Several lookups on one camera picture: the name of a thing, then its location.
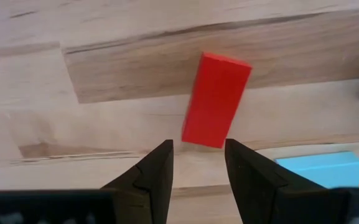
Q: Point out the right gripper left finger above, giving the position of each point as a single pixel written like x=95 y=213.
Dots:
x=154 y=186

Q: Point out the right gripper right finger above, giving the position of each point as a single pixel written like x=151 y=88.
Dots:
x=260 y=193

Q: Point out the teal rectangular block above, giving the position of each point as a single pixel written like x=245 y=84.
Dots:
x=322 y=169

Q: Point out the medium red block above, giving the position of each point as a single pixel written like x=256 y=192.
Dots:
x=216 y=99

